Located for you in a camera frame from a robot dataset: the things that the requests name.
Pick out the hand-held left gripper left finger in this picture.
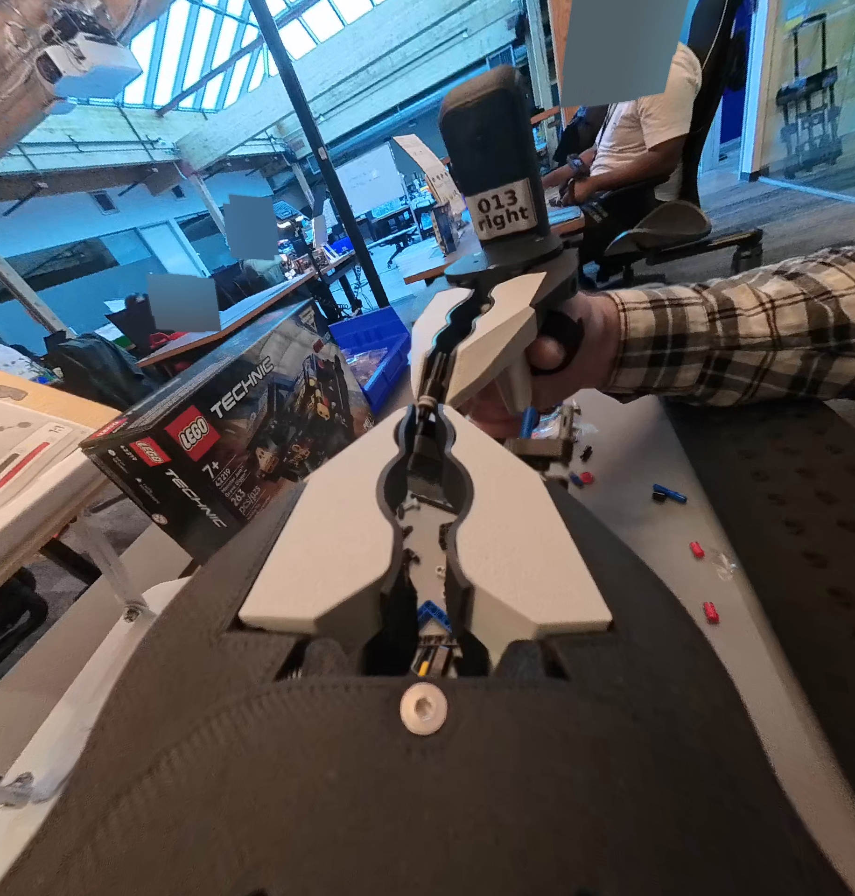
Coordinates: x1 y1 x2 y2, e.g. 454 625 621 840
238 406 409 676

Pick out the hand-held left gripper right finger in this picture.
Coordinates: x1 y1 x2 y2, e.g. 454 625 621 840
438 405 615 676

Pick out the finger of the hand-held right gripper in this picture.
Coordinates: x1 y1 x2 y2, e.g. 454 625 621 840
408 288 482 406
446 272 547 410

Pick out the black blue toy frame assembly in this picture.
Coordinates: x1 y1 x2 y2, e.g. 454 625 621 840
505 405 577 485

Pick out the person's right forearm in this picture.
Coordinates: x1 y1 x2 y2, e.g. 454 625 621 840
603 238 855 407

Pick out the grey desk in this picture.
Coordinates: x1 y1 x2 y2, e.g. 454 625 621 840
0 388 855 896

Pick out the person's right hand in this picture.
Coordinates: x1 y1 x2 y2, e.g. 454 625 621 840
468 293 622 440

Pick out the blue plastic bin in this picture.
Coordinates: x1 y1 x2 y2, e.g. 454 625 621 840
328 304 412 415

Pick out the pile of toy brick pieces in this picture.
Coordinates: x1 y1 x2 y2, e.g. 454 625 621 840
398 511 463 676

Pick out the white board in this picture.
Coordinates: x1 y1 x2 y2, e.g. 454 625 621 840
335 143 405 219

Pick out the black toy set box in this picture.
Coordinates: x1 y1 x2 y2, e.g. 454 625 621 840
79 297 376 564

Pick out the long wooden table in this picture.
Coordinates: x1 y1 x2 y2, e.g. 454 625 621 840
137 269 358 368

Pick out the black metal pole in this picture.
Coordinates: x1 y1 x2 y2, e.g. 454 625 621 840
249 0 390 309

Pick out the black office chair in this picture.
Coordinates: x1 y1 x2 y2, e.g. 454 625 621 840
582 0 764 288

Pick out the white book stand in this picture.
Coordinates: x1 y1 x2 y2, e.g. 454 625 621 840
0 430 194 813

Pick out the dark perforated floor mat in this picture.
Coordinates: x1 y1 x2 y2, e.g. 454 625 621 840
669 392 855 827

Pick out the black backpack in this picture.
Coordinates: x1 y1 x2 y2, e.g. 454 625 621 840
46 335 157 412

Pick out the black hand trolley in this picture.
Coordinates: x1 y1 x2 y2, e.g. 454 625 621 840
776 14 846 181

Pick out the white ceiling projector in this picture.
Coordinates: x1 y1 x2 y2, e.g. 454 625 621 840
35 31 143 113

